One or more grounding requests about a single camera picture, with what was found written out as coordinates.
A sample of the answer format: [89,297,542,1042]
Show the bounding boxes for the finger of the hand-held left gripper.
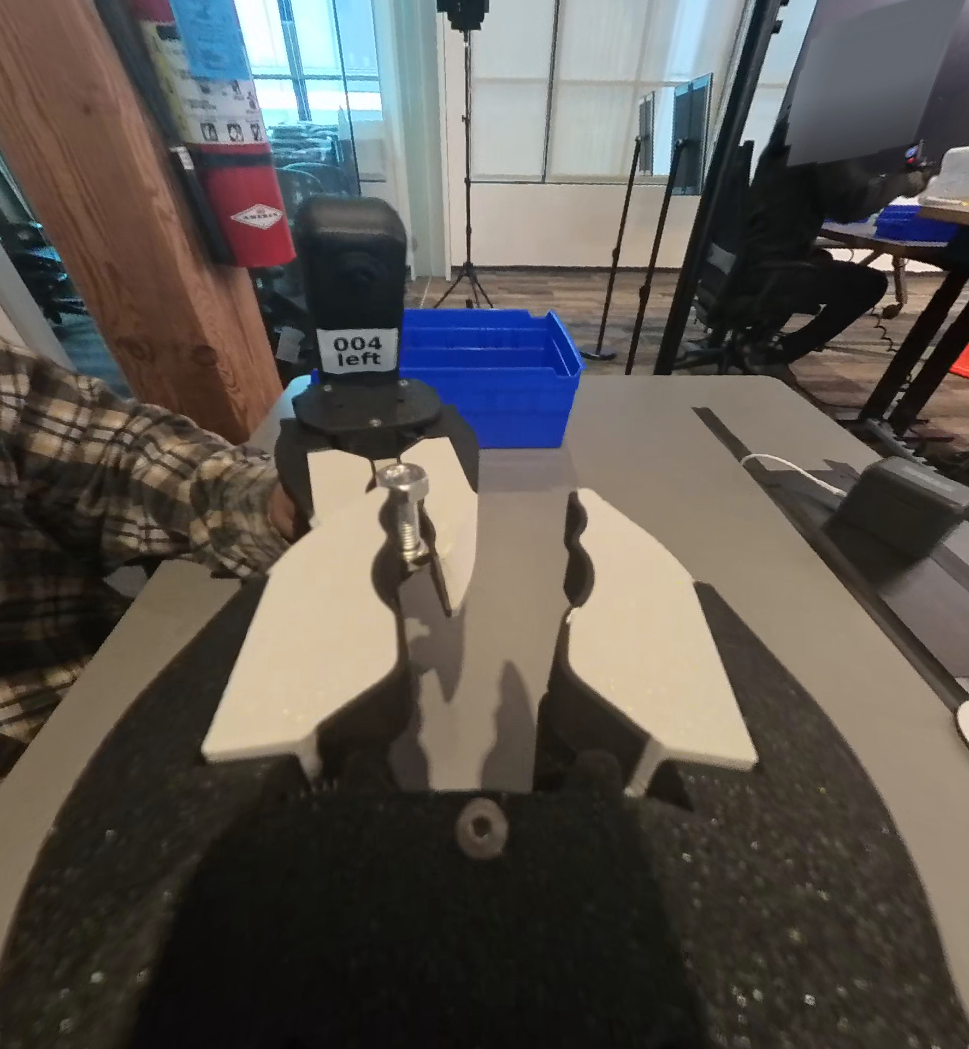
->
[405,437,481,618]
[306,451,377,532]

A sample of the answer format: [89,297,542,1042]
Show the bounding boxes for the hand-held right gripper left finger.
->
[202,492,412,778]

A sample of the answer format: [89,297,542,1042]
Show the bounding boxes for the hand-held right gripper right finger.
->
[546,487,760,800]

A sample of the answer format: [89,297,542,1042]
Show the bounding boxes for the silver hex bolt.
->
[375,463,430,567]

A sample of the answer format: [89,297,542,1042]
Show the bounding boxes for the blue plastic parts bin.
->
[312,309,586,450]

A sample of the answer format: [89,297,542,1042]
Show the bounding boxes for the person's left forearm plaid sleeve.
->
[0,315,293,591]

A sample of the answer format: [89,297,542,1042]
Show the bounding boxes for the red fire extinguisher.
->
[128,0,299,269]

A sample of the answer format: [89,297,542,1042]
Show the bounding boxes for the blue paper tag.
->
[170,0,245,81]

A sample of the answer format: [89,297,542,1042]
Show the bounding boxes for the wooden column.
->
[0,0,285,447]

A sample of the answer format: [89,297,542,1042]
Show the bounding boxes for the dark grey power adapter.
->
[827,456,969,564]

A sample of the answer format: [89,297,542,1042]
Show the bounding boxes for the person's plaid shirt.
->
[0,565,158,833]

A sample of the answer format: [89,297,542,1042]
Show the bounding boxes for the small monitor on black stand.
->
[580,90,658,363]

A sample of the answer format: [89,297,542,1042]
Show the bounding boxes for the black office chair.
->
[692,139,805,370]

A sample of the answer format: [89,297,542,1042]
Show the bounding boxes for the large monitor on black stand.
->
[624,72,715,375]

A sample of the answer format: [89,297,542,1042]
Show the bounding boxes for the white cable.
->
[738,452,850,498]

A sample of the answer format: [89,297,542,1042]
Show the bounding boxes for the black tripod with camera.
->
[434,0,495,311]

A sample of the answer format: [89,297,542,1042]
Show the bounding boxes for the black slanted frame pole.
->
[652,0,784,375]

